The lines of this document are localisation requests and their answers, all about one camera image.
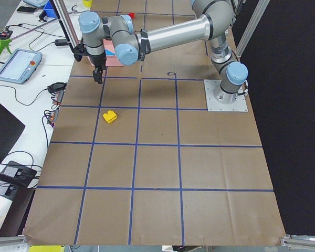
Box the green handled tool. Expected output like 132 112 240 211
0 38 12 55

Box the teach pendant tablet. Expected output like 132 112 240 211
0 49 43 84

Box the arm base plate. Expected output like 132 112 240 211
204 79 248 112

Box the yellow toy block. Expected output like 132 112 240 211
102 110 118 124

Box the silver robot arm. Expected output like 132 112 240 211
73 1 248 104

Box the aluminium frame post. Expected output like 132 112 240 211
49 0 79 53

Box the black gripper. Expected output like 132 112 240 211
90 52 107 84

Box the black power adapter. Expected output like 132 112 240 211
54 39 69 47

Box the pink plastic box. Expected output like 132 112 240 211
88 39 125 67

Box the blue plastic bin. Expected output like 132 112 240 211
43 1 57 18

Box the black smartphone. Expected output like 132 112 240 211
16 6 37 14

